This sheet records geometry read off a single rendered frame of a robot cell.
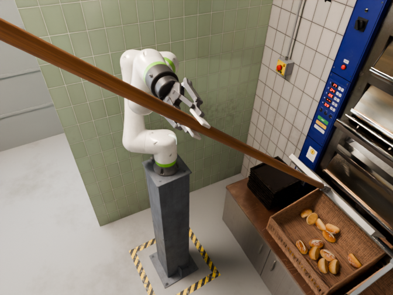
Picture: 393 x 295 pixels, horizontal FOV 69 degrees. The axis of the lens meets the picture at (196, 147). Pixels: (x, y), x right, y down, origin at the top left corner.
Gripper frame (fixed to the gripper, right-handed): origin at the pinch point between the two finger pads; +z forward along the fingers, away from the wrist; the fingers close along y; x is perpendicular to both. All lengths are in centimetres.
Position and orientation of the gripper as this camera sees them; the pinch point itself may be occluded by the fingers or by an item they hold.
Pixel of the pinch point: (195, 124)
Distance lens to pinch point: 73.1
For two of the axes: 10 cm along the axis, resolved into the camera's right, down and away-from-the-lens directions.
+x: -6.6, -2.6, -7.1
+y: -6.1, 7.4, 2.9
